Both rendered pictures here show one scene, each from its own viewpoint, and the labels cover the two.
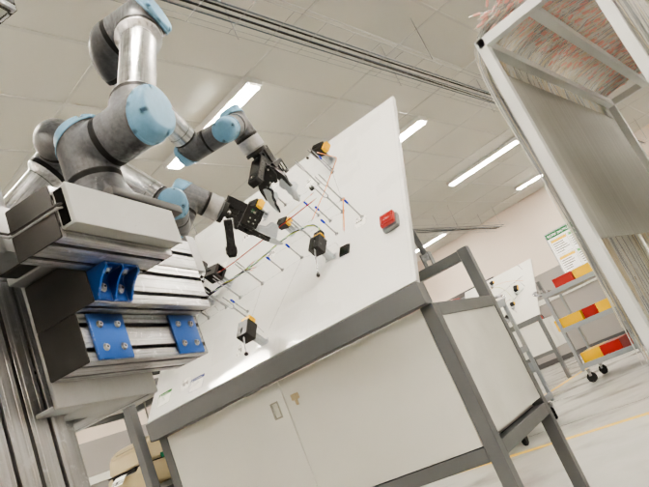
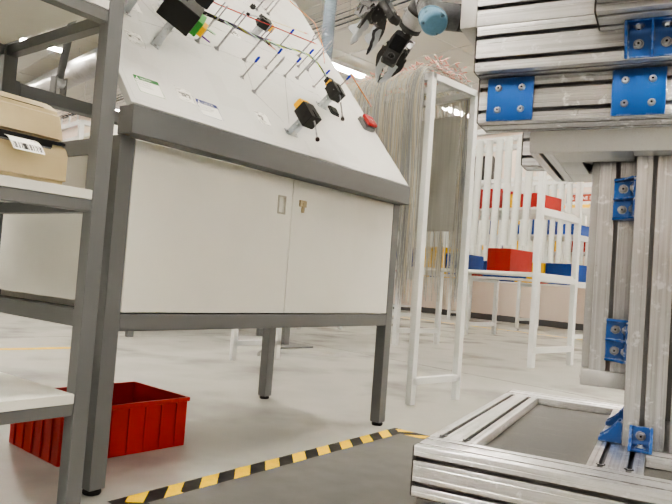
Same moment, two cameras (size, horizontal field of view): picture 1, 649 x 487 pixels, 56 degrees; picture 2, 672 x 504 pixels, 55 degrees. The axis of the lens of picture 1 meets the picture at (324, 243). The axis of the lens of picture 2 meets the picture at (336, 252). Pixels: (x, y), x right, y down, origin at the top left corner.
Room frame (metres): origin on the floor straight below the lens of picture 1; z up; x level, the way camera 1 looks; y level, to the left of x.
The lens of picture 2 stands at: (1.52, 2.17, 0.51)
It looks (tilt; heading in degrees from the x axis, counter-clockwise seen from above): 2 degrees up; 280
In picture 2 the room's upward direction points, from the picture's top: 4 degrees clockwise
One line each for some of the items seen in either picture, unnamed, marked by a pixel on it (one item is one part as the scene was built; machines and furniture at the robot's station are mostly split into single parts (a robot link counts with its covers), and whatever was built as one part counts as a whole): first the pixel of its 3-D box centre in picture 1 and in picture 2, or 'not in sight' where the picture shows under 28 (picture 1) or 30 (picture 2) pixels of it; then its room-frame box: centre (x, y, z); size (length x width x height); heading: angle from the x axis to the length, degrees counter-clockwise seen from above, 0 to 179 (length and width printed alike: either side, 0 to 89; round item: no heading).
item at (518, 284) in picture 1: (513, 330); not in sight; (8.89, -1.95, 0.83); 1.18 x 0.72 x 1.65; 53
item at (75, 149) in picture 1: (88, 152); not in sight; (1.17, 0.39, 1.33); 0.13 x 0.12 x 0.14; 74
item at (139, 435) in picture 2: not in sight; (100, 419); (2.46, 0.44, 0.07); 0.39 x 0.29 x 0.14; 59
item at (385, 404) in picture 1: (371, 410); (343, 252); (1.86, 0.07, 0.60); 0.55 x 0.03 x 0.39; 62
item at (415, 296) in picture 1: (270, 371); (298, 166); (1.97, 0.32, 0.83); 1.18 x 0.05 x 0.06; 62
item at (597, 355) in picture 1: (602, 317); not in sight; (6.48, -2.29, 0.54); 0.99 x 0.50 x 1.08; 54
